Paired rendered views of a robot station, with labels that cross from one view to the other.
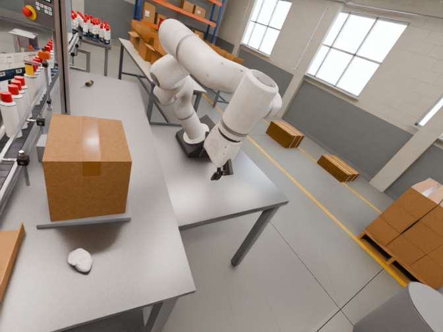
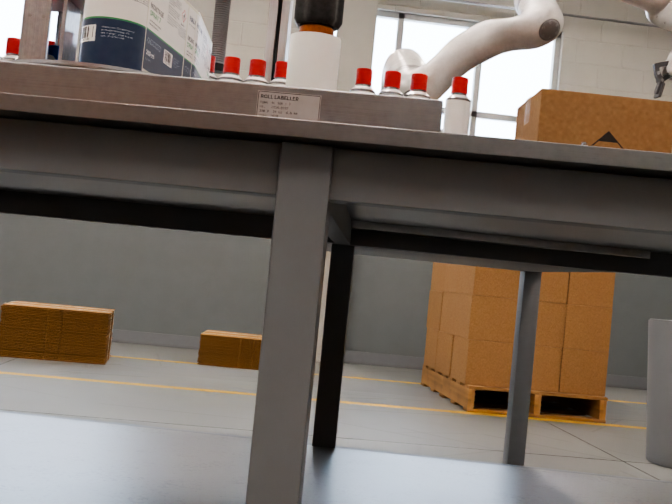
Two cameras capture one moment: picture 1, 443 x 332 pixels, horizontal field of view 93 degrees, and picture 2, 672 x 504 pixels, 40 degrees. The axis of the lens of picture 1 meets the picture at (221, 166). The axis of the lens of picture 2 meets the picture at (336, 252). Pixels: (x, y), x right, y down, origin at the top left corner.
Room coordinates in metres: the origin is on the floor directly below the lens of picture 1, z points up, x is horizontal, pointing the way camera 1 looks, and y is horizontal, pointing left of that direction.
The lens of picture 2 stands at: (-0.30, 2.50, 0.66)
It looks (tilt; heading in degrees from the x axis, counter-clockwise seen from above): 2 degrees up; 309
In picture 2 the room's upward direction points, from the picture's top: 6 degrees clockwise
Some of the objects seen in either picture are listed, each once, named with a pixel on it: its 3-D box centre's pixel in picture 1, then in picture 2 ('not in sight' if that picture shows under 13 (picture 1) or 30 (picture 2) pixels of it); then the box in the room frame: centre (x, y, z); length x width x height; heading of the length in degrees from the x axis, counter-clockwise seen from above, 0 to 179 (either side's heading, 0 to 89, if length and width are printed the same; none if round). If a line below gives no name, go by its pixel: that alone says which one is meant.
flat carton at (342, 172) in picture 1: (337, 168); (248, 350); (4.16, -2.23, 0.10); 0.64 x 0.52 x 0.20; 41
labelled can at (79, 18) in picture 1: (86, 24); not in sight; (3.04, 2.49, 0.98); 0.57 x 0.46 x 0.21; 126
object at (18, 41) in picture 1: (28, 56); (63, 70); (1.26, 1.45, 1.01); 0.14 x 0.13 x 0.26; 36
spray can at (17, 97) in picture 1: (16, 107); (414, 125); (0.75, 0.97, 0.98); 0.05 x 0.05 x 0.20
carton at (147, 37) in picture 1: (151, 47); not in sight; (3.46, 1.73, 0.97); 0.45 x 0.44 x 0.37; 136
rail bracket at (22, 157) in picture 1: (17, 169); not in sight; (0.50, 0.70, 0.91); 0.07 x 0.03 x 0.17; 126
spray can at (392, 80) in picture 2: (19, 102); (388, 122); (0.80, 1.00, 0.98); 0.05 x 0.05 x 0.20
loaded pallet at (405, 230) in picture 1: (426, 228); (510, 330); (2.41, -2.71, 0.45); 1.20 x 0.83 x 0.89; 135
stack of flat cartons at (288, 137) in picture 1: (285, 134); (58, 331); (4.68, -1.04, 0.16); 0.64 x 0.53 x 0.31; 48
